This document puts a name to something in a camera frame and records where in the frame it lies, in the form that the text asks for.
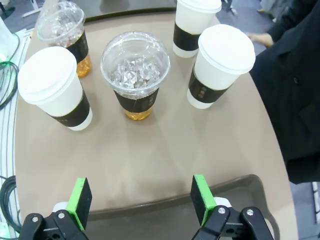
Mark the person in black cardigan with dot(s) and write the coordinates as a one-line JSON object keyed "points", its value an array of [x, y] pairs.
{"points": [[287, 100]]}

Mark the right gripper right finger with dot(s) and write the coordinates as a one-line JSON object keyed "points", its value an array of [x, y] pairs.
{"points": [[200, 197]]}

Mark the clear plastic iced tea cup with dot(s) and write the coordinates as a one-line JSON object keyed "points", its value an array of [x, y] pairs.
{"points": [[62, 25], [135, 67]]}

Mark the white stand legs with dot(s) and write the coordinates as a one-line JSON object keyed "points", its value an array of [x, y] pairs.
{"points": [[32, 7]]}

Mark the white paper cup black sleeve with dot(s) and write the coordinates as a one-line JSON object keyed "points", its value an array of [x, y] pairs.
{"points": [[220, 57], [192, 20], [50, 75]]}

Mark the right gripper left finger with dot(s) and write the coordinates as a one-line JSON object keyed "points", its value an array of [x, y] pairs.
{"points": [[82, 200]]}

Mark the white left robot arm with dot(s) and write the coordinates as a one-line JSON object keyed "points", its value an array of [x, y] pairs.
{"points": [[5, 37]]}

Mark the person's right hand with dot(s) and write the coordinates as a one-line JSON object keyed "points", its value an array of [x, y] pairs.
{"points": [[261, 39]]}

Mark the brown plastic serving tray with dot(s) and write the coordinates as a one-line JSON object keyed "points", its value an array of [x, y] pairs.
{"points": [[130, 5], [150, 225]]}

